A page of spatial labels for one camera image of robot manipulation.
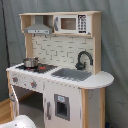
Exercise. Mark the white oven door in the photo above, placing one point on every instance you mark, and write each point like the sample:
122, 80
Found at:
15, 102

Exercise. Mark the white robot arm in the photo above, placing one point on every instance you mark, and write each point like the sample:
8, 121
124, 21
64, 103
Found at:
21, 121

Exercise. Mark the wooden toy kitchen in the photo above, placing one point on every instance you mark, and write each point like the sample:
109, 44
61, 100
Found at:
86, 98

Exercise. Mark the grey toy sink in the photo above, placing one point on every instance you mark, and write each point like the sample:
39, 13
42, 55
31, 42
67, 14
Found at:
72, 74

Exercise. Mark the black toy faucet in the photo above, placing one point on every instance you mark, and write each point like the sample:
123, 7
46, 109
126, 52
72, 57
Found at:
81, 64

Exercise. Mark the black toy stovetop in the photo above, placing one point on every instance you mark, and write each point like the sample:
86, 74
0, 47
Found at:
40, 68

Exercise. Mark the silver toy pot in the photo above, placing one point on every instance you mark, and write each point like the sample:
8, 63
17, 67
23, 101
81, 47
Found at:
31, 62

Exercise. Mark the right red stove knob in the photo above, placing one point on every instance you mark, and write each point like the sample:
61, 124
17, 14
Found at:
33, 84

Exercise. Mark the red stove knob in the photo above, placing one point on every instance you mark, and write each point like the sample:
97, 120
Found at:
33, 84
15, 79

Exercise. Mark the white toy microwave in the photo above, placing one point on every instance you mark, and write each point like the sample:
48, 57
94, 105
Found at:
73, 24

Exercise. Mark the grey ice dispenser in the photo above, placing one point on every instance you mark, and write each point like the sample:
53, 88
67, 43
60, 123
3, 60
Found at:
62, 107

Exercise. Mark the grey range hood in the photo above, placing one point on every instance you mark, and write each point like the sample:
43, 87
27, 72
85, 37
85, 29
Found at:
39, 27

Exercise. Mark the left red stove knob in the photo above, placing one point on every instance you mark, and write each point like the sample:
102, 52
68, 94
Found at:
15, 79

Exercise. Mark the grey cabinet door handle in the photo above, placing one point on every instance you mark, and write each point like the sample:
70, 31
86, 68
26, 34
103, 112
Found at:
48, 111

